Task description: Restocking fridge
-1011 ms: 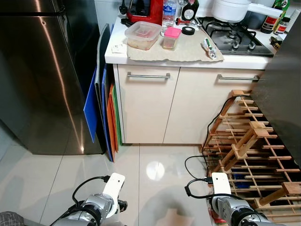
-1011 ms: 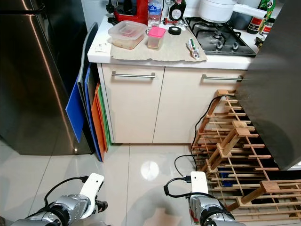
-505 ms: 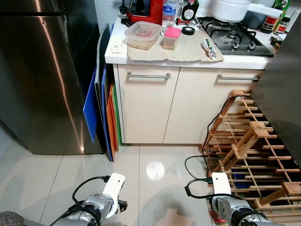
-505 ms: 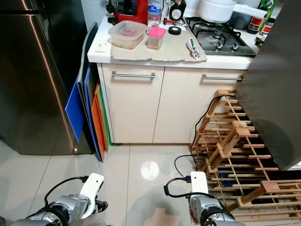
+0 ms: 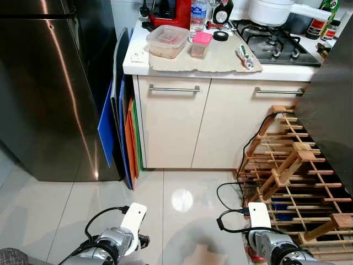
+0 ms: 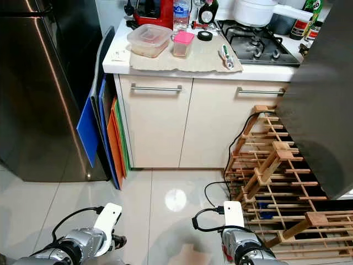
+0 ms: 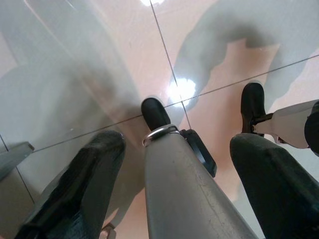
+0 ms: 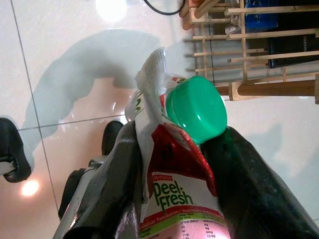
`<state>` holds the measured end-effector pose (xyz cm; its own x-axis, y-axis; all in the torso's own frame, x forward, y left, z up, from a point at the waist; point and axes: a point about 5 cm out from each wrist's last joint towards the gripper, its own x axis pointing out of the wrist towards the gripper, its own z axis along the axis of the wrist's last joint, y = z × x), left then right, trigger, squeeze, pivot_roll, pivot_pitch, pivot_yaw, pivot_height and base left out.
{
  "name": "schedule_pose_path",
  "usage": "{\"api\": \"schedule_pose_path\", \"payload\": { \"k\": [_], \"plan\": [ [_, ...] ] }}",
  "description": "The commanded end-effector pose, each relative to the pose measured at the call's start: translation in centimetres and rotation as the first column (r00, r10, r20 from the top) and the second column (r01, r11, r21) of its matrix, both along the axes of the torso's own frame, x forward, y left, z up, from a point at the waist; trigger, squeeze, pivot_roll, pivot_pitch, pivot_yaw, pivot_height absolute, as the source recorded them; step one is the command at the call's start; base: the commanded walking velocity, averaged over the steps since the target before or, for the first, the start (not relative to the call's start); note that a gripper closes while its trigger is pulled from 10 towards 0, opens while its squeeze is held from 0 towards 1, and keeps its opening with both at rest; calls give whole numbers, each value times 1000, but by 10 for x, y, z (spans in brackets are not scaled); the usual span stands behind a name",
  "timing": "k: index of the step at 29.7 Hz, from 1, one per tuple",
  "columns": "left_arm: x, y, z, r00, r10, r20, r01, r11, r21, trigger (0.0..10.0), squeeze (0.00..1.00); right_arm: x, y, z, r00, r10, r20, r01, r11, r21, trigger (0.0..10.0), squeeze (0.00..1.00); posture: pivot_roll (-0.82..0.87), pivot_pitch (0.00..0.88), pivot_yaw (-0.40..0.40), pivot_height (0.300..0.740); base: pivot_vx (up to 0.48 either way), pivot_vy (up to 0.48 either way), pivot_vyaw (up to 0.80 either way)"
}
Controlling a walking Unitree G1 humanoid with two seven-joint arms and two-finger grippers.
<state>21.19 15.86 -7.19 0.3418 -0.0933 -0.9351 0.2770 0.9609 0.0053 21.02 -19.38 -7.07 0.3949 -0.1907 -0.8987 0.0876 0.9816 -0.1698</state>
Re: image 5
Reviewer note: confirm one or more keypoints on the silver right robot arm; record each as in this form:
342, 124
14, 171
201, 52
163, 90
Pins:
276, 248

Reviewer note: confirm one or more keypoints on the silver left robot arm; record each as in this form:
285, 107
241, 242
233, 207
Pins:
110, 243

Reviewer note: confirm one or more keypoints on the large dark steel fridge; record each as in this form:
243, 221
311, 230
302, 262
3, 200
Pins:
49, 99

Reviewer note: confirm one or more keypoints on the small grey fridge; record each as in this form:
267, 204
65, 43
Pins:
331, 110

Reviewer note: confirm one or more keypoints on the green board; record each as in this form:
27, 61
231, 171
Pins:
138, 143

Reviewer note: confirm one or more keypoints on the beige kitchen cabinet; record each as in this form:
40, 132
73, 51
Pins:
171, 132

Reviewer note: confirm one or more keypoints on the wooden slatted rack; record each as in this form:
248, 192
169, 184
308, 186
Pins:
298, 160

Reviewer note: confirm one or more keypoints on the white printed paper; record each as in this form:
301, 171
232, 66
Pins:
138, 56

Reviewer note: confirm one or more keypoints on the beige woven place mat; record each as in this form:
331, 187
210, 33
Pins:
220, 58

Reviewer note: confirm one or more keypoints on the large clear food container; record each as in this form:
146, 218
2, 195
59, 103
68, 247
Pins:
167, 43

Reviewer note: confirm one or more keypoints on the pink lidded small container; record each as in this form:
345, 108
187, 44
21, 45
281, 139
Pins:
201, 41

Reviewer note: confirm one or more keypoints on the white green tube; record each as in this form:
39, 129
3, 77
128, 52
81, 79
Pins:
244, 57

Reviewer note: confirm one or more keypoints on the black tape roll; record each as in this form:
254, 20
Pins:
215, 36

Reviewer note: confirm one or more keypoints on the red coffee machine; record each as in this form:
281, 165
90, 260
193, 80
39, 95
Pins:
171, 14

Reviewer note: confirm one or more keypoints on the clear water bottle blue label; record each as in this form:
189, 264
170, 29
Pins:
198, 16

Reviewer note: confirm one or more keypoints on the black power plug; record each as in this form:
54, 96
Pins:
145, 8

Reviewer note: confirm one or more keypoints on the black gas stove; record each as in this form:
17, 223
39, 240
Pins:
276, 47

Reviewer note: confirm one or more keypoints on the dark bottle with round tag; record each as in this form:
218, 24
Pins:
222, 14

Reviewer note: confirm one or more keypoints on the small black lidded jar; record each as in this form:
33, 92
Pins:
330, 30

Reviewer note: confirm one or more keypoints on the dark sauce bottle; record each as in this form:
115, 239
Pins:
318, 27

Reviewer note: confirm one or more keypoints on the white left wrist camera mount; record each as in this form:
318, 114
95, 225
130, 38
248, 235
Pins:
134, 218

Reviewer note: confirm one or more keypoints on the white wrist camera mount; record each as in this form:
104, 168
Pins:
259, 216
134, 218

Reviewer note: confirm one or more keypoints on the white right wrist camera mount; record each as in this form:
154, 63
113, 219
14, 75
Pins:
259, 216

